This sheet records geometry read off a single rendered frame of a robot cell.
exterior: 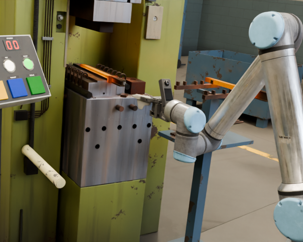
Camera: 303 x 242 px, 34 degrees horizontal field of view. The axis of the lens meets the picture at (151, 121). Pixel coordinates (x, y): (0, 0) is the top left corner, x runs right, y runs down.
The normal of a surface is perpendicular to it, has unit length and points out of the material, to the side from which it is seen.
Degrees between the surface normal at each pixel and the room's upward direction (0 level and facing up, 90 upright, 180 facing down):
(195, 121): 85
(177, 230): 0
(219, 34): 90
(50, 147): 90
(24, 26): 90
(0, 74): 60
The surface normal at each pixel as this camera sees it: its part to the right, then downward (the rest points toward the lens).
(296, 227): -0.65, 0.22
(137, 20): -0.85, 0.06
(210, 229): 0.10, -0.96
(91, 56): 0.53, 0.27
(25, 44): 0.77, -0.29
